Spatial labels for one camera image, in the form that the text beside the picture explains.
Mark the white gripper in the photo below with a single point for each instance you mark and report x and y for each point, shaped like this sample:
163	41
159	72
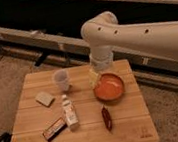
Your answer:
101	58

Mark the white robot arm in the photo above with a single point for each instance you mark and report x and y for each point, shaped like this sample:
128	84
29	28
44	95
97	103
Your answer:
159	40

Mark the orange bowl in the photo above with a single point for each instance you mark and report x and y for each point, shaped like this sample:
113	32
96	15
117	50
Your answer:
109	87

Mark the white small bottle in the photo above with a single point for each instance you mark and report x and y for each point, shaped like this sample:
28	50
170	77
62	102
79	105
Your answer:
70	113

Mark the wooden table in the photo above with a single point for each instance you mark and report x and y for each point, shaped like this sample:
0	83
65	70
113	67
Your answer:
131	120

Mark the beige sponge block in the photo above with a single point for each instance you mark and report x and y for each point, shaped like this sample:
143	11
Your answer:
44	98

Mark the grey metal rail beam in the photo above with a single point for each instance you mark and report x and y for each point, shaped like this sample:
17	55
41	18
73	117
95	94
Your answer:
47	40

